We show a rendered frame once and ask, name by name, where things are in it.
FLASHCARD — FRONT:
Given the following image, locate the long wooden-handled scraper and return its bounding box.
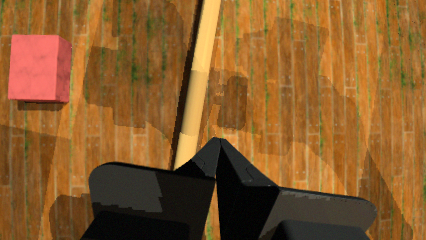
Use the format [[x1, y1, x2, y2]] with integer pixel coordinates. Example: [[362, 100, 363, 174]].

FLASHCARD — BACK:
[[173, 0, 221, 171]]

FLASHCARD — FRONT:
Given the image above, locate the pink cube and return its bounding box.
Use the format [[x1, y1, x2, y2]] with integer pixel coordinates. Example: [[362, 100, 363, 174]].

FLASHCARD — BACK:
[[8, 34, 72, 103]]

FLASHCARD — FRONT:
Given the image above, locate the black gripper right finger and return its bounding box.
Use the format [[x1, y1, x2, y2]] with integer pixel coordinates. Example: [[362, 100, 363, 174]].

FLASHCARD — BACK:
[[216, 138, 377, 240]]

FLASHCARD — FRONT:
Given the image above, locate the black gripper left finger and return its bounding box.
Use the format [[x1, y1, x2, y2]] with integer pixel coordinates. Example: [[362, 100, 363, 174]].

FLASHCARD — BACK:
[[88, 137, 221, 240]]

